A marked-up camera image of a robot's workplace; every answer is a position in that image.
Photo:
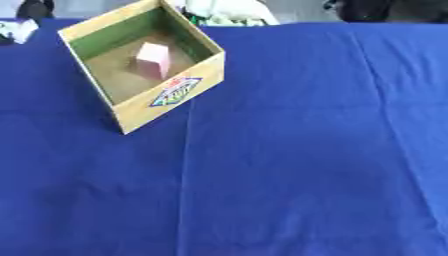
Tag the tan cardboard box green inside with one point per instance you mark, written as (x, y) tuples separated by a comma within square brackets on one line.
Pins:
[(140, 110)]

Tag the pink rectangular block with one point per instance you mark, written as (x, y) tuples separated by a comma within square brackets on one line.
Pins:
[(155, 59)]

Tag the white bag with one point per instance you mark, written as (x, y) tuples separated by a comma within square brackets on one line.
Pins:
[(233, 11)]

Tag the black bag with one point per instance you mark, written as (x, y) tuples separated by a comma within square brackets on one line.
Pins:
[(391, 10)]

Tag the black chair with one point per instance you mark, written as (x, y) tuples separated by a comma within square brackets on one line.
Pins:
[(35, 8)]

